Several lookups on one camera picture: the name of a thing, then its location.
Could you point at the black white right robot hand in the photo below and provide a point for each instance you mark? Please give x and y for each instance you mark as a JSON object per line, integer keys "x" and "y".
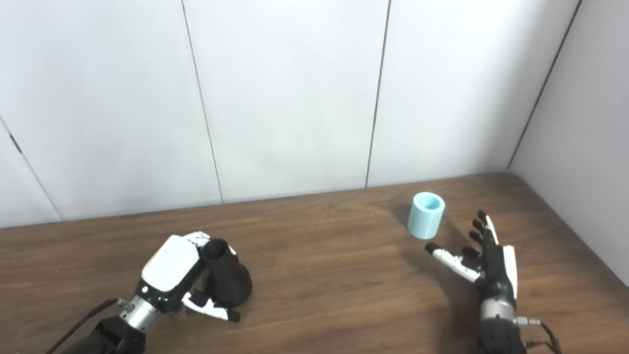
{"x": 496, "y": 273}

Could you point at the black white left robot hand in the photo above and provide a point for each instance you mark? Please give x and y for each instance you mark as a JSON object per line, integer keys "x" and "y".
{"x": 169, "y": 265}

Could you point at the black funnel-shaped nozzle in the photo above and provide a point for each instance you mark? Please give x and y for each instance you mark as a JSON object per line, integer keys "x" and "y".
{"x": 228, "y": 280}

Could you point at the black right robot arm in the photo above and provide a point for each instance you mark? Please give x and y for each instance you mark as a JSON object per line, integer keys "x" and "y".
{"x": 499, "y": 334}

